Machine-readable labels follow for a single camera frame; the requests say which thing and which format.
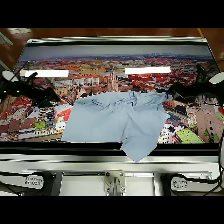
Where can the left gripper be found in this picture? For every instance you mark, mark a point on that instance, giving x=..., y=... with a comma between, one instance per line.
x=50, y=96

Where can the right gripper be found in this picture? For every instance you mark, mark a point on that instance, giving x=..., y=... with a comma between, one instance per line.
x=176, y=90

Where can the light blue shirt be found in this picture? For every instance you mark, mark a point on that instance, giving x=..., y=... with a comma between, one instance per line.
x=113, y=116

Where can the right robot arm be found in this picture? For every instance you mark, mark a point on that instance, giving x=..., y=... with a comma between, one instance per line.
x=204, y=89

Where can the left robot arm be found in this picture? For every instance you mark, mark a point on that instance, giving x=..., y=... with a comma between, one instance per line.
x=20, y=89

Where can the silver frame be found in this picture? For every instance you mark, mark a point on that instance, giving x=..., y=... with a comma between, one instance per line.
x=83, y=165

